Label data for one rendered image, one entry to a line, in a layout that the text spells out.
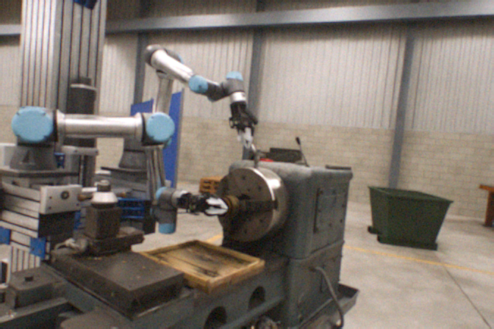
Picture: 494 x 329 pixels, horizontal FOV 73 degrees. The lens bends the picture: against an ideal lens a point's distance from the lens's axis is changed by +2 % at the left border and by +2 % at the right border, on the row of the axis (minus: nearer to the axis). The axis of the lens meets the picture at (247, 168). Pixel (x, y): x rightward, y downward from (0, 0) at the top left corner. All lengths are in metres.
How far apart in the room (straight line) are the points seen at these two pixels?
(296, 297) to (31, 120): 1.21
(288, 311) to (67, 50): 1.50
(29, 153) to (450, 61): 11.34
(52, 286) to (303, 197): 0.93
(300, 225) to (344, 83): 10.30
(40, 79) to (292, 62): 10.66
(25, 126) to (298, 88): 10.82
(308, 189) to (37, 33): 1.38
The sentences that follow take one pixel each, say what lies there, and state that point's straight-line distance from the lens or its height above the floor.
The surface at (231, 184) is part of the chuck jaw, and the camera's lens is 1.37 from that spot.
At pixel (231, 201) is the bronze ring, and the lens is 1.28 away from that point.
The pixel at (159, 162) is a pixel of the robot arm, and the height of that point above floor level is 1.22.
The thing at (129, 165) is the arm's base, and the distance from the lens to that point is 1.74.
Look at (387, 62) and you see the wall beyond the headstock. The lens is 11.70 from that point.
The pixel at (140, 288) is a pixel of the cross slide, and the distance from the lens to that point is 0.85.
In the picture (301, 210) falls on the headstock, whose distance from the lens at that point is 1.42.
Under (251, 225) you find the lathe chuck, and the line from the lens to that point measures 1.37.
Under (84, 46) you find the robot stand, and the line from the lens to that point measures 1.81.
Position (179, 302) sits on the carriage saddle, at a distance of 0.91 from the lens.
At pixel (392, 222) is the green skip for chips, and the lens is 5.77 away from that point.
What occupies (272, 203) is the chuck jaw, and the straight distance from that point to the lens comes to 1.31.
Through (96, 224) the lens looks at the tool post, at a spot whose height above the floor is 1.06.
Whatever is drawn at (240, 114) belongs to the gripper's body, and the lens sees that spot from 1.48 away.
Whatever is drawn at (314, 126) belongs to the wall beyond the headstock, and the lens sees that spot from 11.39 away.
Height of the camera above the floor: 1.31
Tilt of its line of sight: 3 degrees down
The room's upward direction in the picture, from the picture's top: 5 degrees clockwise
